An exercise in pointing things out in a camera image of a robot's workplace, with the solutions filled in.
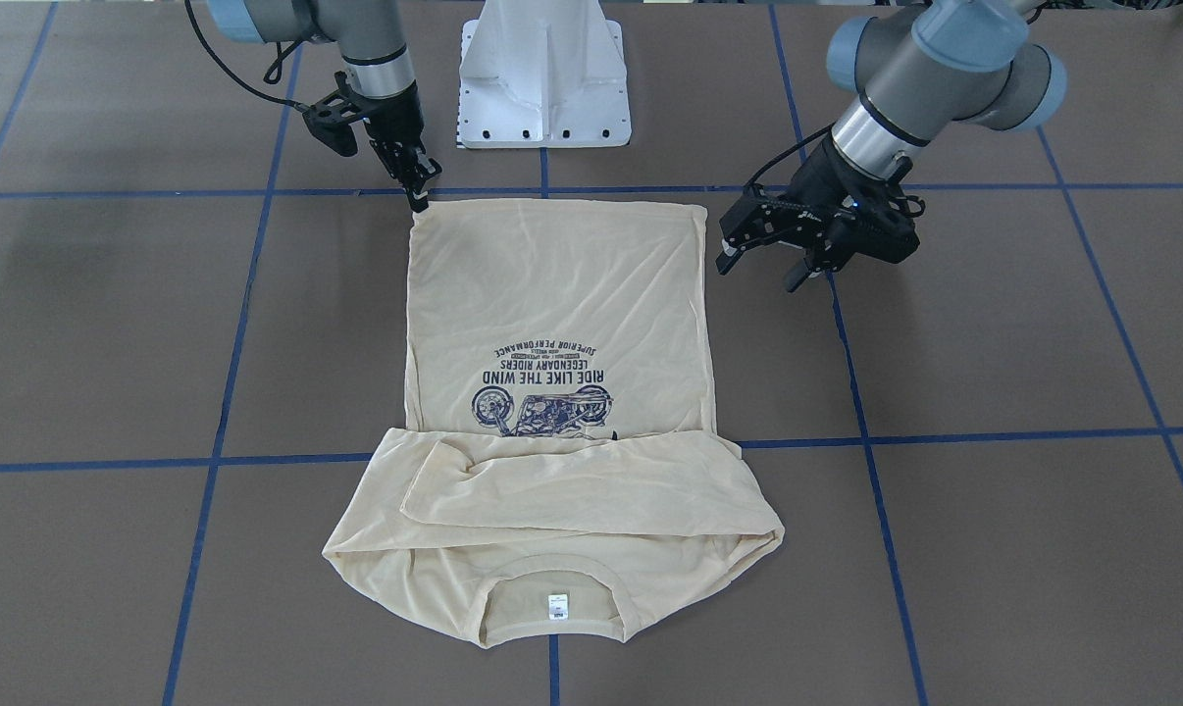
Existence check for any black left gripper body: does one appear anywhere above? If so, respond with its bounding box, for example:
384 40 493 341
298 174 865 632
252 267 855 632
744 132 922 264

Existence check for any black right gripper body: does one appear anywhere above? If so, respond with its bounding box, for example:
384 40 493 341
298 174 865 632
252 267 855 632
300 72 434 182

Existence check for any beige long-sleeve printed shirt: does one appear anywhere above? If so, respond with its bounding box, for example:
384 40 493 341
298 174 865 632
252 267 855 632
322 197 786 648

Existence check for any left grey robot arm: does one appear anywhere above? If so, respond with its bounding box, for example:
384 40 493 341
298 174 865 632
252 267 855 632
716 1 1068 291

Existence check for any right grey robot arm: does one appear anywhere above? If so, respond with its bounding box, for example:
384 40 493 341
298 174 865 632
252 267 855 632
209 1 440 213

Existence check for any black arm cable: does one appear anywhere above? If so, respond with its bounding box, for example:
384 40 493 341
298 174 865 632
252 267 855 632
181 0 303 111

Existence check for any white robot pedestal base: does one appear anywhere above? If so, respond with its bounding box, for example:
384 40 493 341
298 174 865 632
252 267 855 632
457 1 632 149

